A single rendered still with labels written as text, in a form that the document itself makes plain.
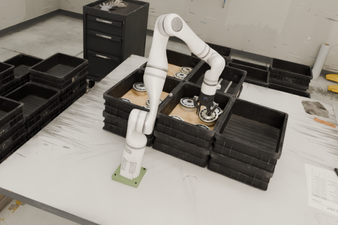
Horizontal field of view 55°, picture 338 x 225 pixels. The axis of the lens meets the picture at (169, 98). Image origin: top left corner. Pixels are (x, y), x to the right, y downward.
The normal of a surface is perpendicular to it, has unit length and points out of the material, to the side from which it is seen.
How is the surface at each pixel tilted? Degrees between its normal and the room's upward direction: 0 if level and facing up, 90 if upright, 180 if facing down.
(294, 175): 0
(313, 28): 90
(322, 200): 0
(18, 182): 0
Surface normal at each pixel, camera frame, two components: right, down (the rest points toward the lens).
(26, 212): 0.13, -0.86
